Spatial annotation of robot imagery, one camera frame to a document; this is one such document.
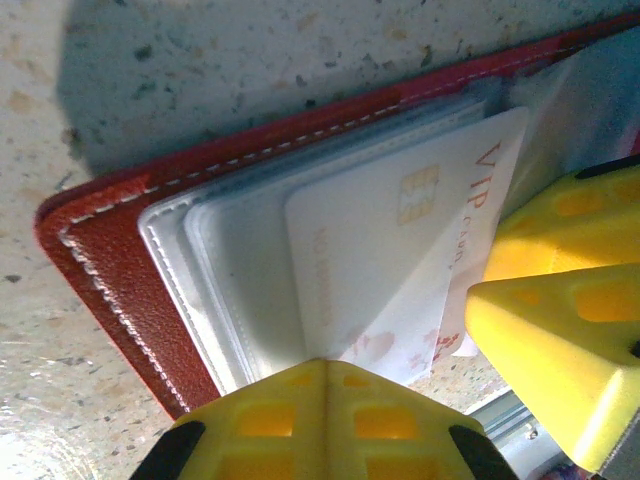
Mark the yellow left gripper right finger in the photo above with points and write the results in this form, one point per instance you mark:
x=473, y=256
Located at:
x=390, y=430

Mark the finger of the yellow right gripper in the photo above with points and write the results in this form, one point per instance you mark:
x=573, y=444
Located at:
x=560, y=360
x=565, y=235

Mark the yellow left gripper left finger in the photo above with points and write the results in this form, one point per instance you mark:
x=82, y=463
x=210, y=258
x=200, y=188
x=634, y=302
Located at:
x=260, y=430

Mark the white VIP card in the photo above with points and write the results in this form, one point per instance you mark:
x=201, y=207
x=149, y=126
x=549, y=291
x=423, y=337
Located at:
x=375, y=225

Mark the red leather card holder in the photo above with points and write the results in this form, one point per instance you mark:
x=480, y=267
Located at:
x=125, y=240

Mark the aluminium rail beam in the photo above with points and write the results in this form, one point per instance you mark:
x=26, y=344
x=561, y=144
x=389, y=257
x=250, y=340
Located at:
x=505, y=420

